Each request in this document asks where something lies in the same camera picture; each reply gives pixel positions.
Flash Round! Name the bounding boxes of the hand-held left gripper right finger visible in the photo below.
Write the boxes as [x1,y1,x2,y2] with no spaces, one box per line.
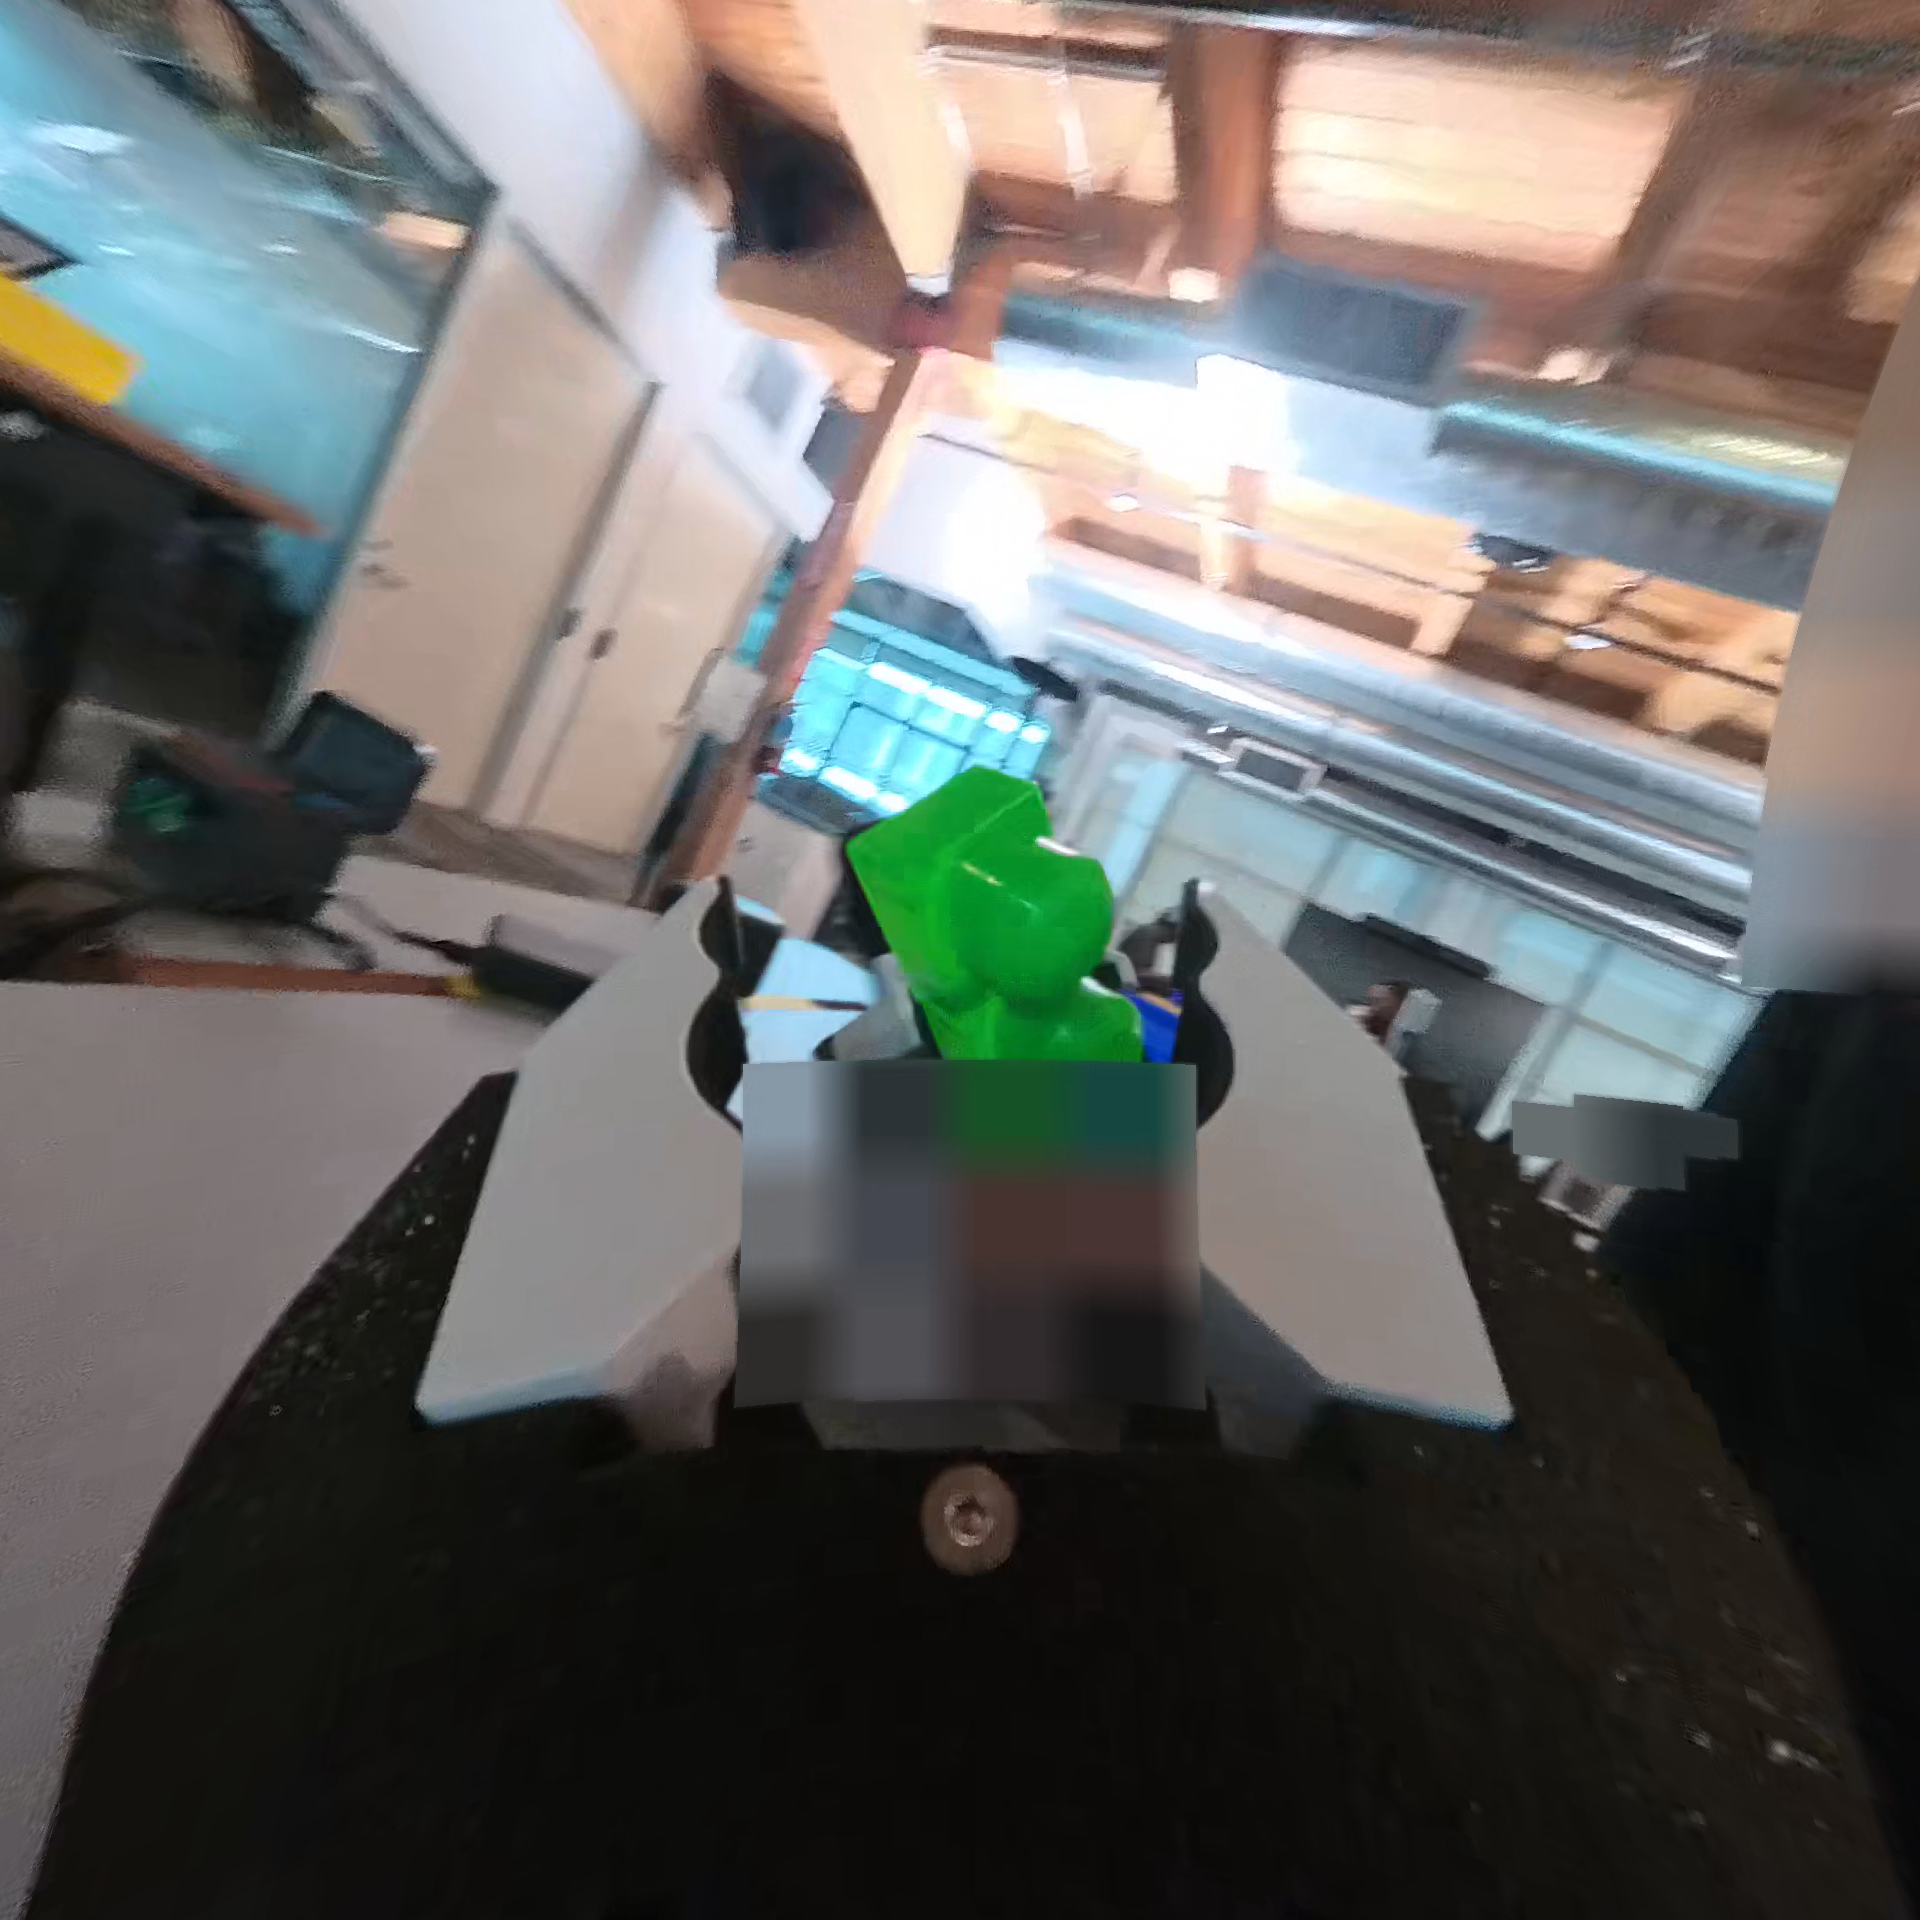
[1175,875,1516,1427]

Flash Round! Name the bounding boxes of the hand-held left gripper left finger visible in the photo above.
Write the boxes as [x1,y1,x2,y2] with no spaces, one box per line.
[418,875,783,1427]

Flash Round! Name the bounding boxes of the green plastic toy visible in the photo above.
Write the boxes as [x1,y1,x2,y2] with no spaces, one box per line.
[844,764,1149,1062]

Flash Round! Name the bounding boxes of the black power bank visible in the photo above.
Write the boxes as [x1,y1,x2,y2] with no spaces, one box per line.
[482,915,664,1008]

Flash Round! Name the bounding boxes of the black charging case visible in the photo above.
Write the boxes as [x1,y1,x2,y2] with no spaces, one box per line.
[119,694,431,916]

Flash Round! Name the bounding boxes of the white double doors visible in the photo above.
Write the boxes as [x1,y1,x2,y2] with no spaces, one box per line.
[301,225,818,856]

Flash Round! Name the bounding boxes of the wooden desk with black legs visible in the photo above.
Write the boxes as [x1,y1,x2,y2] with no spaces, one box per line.
[0,351,324,782]

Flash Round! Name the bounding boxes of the dark ceiling vent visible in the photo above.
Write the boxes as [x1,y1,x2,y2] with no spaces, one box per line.
[1238,254,1478,384]

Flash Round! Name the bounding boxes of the yellow box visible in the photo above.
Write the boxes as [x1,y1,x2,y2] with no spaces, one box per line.
[0,276,136,407]

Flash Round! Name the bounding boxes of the silver air duct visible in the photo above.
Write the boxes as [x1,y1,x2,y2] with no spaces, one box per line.
[1051,622,1772,931]

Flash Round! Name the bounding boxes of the wooden support post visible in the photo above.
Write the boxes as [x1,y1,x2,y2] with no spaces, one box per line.
[661,284,984,902]

